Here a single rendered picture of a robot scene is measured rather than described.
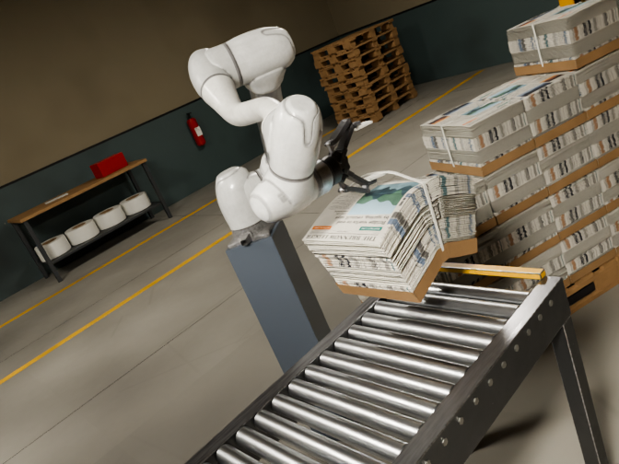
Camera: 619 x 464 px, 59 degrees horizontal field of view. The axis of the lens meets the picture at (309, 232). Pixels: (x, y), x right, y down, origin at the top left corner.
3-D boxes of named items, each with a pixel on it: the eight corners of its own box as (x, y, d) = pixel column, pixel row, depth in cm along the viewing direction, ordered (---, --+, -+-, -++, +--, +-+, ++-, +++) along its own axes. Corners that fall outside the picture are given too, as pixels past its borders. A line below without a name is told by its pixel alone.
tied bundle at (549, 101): (480, 145, 269) (467, 100, 262) (526, 121, 276) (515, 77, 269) (536, 149, 235) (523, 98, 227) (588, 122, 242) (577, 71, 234)
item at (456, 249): (401, 249, 178) (400, 236, 178) (478, 252, 156) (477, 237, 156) (366, 256, 168) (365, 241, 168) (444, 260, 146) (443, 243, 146)
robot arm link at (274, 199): (318, 212, 133) (327, 168, 124) (271, 238, 124) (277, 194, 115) (286, 189, 138) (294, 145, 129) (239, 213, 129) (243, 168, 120)
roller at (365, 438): (286, 402, 153) (278, 388, 151) (421, 458, 117) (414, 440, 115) (273, 414, 150) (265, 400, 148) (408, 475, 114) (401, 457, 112)
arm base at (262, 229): (224, 254, 210) (218, 241, 208) (239, 231, 230) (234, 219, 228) (267, 240, 205) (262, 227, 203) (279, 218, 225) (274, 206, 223)
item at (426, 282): (368, 253, 169) (361, 244, 167) (447, 257, 147) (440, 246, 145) (342, 294, 162) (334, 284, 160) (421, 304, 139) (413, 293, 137)
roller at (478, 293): (406, 284, 186) (399, 275, 183) (542, 298, 150) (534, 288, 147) (401, 296, 184) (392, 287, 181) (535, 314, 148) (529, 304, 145)
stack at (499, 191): (387, 370, 275) (328, 224, 249) (562, 262, 304) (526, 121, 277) (429, 407, 240) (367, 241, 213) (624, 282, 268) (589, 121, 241)
